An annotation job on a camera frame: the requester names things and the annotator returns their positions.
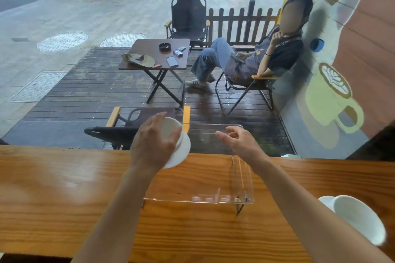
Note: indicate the person's left hand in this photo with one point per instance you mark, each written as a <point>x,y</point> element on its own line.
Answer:
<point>146,145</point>

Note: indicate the person's right hand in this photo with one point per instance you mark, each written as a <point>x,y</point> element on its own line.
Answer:
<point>243,147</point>

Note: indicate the person's right thumb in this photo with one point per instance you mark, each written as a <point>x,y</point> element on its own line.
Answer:
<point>223,138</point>

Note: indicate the person's left thumb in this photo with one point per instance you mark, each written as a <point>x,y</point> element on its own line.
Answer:
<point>173,139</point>

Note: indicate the white ceramic coffee dripper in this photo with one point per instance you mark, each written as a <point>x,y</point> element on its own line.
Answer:
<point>182,148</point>
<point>358,218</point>

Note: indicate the clear acrylic stand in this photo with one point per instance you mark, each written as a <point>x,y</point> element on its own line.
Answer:
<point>209,179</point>

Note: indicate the person's left forearm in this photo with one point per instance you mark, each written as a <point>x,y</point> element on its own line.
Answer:
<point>114,219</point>

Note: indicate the person's right forearm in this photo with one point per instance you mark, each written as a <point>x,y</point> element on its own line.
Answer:
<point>308,216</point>

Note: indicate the black folding camp chair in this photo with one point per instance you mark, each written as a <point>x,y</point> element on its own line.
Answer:
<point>247,87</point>
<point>123,131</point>
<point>188,17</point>

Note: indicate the red lighter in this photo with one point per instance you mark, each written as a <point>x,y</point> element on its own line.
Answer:
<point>156,66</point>

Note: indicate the dark smartphone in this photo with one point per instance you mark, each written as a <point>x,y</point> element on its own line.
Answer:
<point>172,61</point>

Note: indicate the olive brimmed hat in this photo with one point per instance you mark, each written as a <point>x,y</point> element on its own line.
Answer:
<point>140,60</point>

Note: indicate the white cigarette pack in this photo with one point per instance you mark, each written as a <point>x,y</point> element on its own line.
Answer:
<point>177,53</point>

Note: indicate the dark cigarette pack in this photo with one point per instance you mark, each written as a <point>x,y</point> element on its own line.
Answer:
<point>182,49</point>

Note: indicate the black ashtray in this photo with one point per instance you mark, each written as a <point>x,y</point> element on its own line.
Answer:
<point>164,47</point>

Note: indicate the brown folding table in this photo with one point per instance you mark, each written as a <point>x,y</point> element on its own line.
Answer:
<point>154,48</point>

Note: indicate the round manhole cover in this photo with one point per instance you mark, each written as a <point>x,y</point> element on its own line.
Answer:
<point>62,41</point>
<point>123,40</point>

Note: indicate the dark wooden picket fence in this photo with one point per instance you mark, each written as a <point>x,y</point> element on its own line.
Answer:
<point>240,25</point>

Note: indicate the square drain cover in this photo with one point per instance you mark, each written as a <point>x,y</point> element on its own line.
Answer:
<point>38,86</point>

